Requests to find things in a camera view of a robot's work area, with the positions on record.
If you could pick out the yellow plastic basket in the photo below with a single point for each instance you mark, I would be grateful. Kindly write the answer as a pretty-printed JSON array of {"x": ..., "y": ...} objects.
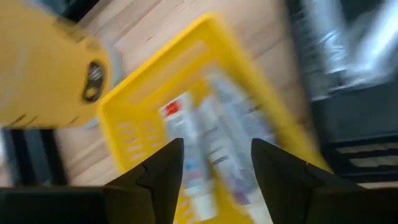
[{"x": 130, "y": 115}]

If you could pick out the yellow white wipes canister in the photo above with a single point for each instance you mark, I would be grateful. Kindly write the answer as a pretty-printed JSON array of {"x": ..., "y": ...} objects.
[{"x": 46, "y": 62}]

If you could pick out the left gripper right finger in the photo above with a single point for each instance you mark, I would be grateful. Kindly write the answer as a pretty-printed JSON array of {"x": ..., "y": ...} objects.
[{"x": 295, "y": 193}]

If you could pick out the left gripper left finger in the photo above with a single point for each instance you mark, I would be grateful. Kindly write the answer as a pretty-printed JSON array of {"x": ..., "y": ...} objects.
[{"x": 140, "y": 199}]

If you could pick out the white blue toothpaste tube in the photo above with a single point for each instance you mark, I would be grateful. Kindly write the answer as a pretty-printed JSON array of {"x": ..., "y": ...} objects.
[{"x": 214, "y": 130}]

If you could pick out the red white toothpaste tube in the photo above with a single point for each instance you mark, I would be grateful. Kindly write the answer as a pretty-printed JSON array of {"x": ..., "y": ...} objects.
[{"x": 178, "y": 124}]

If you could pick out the black plastic basket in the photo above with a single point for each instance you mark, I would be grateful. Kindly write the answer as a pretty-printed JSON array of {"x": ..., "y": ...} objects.
[{"x": 357, "y": 118}]

